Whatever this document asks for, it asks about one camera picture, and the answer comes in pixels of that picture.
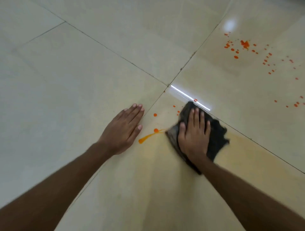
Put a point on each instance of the person's right hand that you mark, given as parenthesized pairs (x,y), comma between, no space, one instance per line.
(194,138)

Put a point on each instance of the person's left hand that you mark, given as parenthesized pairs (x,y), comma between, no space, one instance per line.
(121,133)

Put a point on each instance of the dark plaid cleaning cloth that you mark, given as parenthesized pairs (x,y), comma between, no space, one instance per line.
(218,138)

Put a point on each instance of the orange liquid spill drops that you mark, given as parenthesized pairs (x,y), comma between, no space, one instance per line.
(245,44)

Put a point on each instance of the person's left forearm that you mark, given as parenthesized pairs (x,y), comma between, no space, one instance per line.
(47,185)

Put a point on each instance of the person's right forearm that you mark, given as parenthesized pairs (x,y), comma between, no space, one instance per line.
(252,197)

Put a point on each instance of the beige tiled floor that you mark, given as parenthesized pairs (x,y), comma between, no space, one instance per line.
(71,71)

